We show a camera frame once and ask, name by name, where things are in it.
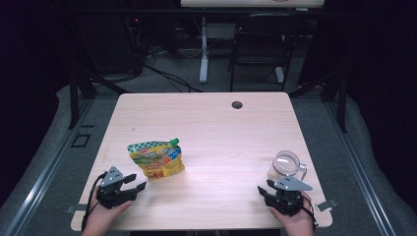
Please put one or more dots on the black metal stand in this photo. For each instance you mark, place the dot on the black metal stand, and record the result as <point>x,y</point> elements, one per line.
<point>73,98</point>
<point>342,105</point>

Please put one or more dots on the white background desk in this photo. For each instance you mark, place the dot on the white background desk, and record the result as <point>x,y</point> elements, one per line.
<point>249,3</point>

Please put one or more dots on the black folding chair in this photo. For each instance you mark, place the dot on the black folding chair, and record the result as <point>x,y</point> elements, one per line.
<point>262,42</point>

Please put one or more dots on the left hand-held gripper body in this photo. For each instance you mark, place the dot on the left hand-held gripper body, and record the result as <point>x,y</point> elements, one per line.
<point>113,193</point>

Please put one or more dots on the grey tape strip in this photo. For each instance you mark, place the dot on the grey tape strip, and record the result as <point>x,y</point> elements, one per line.
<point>77,208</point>
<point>326,205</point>

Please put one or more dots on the person's left hand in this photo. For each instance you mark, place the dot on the person's left hand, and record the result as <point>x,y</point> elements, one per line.
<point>100,218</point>

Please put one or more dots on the person's right hand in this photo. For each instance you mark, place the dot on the person's right hand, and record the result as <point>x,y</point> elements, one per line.
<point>298,223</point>

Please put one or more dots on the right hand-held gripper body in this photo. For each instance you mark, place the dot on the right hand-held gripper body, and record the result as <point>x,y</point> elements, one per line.
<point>288,200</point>

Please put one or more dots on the yellow spouted pouch green cap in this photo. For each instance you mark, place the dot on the yellow spouted pouch green cap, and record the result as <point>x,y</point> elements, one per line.
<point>157,160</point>

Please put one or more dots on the metal floor rail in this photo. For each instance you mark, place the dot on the metal floor rail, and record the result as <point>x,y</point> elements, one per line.
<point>42,183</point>
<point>360,177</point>

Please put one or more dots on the black computer tower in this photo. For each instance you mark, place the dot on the black computer tower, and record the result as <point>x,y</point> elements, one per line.
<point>111,46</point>

